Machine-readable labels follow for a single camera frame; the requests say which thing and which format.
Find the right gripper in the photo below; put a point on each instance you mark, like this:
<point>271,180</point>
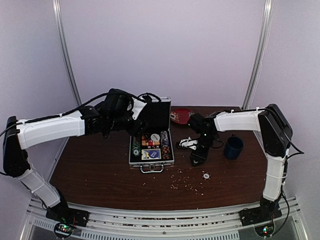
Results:
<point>200,157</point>

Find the left aluminium frame post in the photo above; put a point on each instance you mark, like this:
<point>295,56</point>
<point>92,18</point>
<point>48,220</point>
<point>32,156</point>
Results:
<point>64,47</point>

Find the right aluminium frame post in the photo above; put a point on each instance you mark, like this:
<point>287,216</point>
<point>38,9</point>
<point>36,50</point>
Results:
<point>261,47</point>

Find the dark blue mug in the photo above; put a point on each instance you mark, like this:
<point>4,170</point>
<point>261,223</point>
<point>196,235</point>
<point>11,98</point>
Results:
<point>233,147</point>

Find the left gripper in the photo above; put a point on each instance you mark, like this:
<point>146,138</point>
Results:
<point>137,129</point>

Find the black white poker chip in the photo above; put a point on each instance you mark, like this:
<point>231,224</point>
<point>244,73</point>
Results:
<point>206,176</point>

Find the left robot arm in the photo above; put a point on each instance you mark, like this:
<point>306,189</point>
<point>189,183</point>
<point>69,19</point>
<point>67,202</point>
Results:
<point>115,110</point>

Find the chip row in case right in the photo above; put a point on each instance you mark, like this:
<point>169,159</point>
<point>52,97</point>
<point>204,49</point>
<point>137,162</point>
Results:
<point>165,146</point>

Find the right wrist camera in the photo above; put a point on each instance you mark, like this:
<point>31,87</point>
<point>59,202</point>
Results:
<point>187,143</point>

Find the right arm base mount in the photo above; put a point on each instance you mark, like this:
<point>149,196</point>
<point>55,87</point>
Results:
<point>261,219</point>

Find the white dealer button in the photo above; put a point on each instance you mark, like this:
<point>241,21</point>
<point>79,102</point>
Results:
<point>155,137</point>

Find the blue yellow card deck box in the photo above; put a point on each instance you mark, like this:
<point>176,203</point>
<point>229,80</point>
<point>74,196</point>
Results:
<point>145,156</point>

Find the chip row in case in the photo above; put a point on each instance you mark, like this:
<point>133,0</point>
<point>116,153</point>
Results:
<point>165,146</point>
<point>136,142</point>

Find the purple small blind button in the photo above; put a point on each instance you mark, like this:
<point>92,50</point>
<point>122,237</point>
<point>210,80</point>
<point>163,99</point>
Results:
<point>154,154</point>

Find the front aluminium rail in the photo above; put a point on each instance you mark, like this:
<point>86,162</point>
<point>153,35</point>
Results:
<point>222,223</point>

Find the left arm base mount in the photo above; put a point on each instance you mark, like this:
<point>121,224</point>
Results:
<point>66,225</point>

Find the red decorated plate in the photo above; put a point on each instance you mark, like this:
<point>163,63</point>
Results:
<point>181,116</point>

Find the red card deck box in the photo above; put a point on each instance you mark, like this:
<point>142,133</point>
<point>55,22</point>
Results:
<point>147,142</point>

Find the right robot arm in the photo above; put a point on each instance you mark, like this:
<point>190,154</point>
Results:
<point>276,134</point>

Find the chip row in case left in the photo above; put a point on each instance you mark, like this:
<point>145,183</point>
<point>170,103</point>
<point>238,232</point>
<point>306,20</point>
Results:
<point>136,142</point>

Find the aluminium frame post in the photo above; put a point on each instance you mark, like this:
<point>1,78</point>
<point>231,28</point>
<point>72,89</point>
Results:
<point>64,47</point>
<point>261,47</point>

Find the aluminium poker case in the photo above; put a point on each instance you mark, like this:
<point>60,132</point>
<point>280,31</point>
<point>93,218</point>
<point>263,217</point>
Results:
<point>157,115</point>

